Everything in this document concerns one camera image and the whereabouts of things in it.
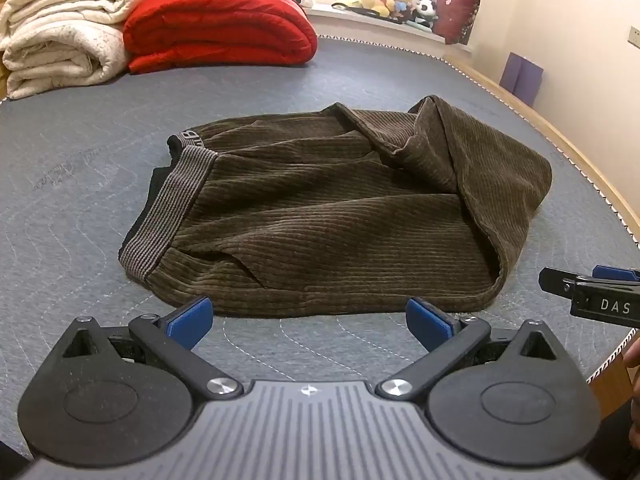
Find cream folded blanket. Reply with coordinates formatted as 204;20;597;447
1;19;132;101
0;0;148;37

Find brown corduroy pants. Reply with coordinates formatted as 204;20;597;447
117;95;553;318

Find grey quilted bed mattress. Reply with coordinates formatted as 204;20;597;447
0;35;640;461

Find person's black clothing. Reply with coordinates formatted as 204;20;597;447
584;397;640;480

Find pile of plush toys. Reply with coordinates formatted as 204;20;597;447
302;0;441;32

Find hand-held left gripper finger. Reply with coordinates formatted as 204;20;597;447
375;297;587;402

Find red folded quilt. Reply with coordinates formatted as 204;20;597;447
122;0;319;75

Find white window sill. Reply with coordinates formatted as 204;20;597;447
300;5;474;57

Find dark red patterned pillow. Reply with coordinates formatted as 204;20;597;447
430;0;482;45

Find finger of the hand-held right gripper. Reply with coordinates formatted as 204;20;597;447
591;264;640;285
539;266;593;302

